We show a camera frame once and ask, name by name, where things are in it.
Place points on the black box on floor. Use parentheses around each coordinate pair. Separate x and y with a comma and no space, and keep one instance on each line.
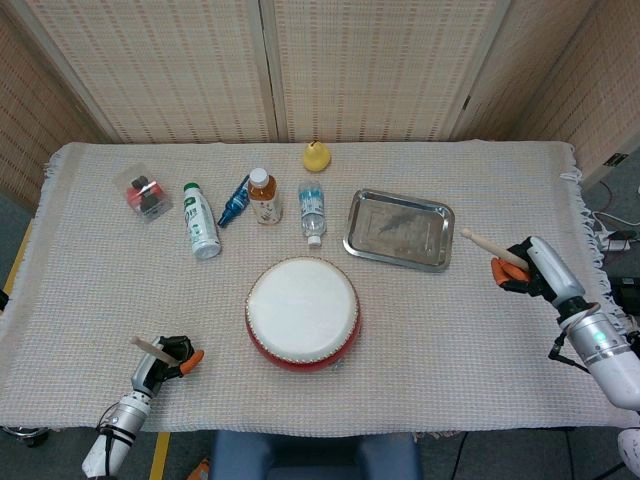
(627,292)

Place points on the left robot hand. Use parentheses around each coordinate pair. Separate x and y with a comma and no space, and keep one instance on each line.
(150,372)

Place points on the wooden drumstick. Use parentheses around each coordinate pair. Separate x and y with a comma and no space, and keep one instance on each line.
(487,243)
(152,349)

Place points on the clear box with coffee capsules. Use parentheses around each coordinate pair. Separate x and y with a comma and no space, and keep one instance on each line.
(145,196)

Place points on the clear water bottle blue label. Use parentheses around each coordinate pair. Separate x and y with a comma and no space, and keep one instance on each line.
(312,210)

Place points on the small blue bottle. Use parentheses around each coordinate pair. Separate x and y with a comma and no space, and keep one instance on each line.
(234,202)

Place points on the blue seat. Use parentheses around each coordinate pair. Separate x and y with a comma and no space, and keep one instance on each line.
(315,457)

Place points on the white bottle green cap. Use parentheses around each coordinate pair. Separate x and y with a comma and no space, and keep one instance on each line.
(200,225)

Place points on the beige woven tablecloth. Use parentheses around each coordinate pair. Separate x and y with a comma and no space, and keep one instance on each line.
(400,350)

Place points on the rectangular metal tray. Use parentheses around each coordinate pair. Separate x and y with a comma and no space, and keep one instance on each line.
(400,230)

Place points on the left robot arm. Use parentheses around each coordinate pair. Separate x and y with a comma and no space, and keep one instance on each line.
(122,417)

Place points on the red drum white head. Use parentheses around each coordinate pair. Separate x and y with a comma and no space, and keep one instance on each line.
(300,305)

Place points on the yellow pear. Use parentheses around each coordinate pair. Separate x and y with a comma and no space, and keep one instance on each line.
(316,159)

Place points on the orange object on floor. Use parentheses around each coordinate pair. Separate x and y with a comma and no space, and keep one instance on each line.
(201,470)

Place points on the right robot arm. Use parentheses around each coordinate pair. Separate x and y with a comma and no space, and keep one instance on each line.
(610,360)

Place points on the amber tea bottle white cap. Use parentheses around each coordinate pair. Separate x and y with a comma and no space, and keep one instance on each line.
(265,200)

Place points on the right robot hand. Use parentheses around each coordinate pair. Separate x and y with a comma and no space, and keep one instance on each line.
(555,272)

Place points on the bamboo folding screen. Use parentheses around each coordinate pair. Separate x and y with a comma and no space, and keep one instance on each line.
(150,75)

